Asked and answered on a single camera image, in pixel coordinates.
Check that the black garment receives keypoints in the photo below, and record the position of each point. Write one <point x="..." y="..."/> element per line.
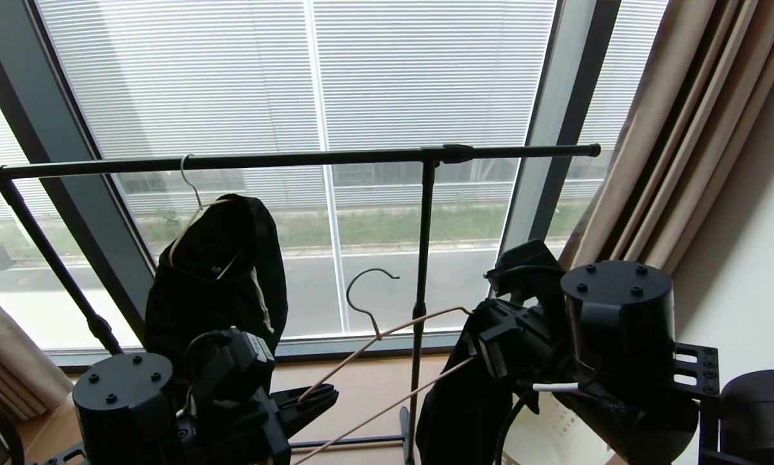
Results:
<point x="458" y="413"/>

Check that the pink clothes hanger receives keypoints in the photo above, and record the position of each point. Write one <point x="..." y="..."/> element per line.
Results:
<point x="361" y="352"/>
<point x="193" y="187"/>

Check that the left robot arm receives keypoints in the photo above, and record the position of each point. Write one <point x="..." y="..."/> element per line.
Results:
<point x="122" y="407"/>

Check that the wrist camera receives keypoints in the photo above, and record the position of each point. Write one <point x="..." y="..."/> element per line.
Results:
<point x="529" y="265"/>
<point x="232" y="368"/>

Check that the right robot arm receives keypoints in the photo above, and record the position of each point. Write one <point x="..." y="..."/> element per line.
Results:
<point x="619" y="323"/>

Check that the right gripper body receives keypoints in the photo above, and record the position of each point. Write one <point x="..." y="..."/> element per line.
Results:
<point x="529" y="349"/>

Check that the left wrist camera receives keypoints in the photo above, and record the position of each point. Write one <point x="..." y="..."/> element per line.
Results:
<point x="232" y="368"/>

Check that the white laundry basket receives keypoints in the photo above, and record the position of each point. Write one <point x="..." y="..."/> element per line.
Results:
<point x="567" y="439"/>

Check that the beige curtain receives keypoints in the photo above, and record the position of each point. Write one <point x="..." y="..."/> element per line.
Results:
<point x="683" y="129"/>
<point x="12" y="368"/>

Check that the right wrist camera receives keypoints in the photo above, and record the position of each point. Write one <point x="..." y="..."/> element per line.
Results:
<point x="529" y="265"/>

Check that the window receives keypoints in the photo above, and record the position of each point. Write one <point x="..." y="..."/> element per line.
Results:
<point x="425" y="71"/>

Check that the black shorts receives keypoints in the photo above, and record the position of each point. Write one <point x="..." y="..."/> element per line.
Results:
<point x="219" y="290"/>

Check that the black clothes rack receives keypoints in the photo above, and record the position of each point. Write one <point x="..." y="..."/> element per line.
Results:
<point x="264" y="159"/>

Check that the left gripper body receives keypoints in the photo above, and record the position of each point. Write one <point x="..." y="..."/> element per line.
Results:
<point x="244" y="433"/>

